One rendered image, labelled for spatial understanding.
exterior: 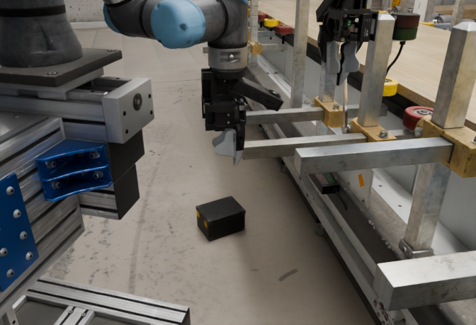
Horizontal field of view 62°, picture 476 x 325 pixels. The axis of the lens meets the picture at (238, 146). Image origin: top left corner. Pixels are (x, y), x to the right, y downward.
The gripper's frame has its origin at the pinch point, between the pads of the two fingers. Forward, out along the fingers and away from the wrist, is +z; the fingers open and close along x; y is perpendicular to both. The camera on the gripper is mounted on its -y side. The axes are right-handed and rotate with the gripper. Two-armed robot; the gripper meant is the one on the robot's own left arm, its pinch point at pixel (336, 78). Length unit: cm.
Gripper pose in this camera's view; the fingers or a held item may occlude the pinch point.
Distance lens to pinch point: 84.5
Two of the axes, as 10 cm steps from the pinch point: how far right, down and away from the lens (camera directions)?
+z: 0.0, 9.1, 4.2
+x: 9.9, -0.7, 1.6
